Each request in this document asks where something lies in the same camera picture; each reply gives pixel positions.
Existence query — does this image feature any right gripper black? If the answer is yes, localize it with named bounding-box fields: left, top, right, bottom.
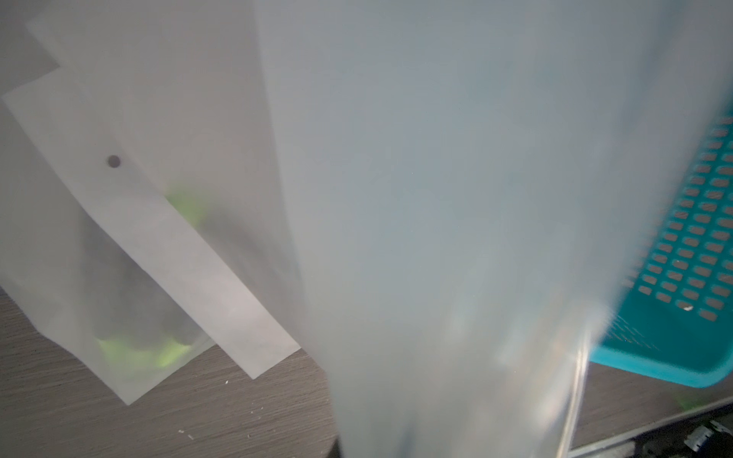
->
left=566, top=397, right=733, bottom=458

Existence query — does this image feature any translucent zip bag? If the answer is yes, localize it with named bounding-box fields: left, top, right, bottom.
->
left=254, top=1, right=732, bottom=457
left=1, top=1, right=305, bottom=404

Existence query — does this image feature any teal plastic basket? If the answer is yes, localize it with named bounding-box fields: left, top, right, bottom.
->
left=590, top=109, right=732, bottom=389

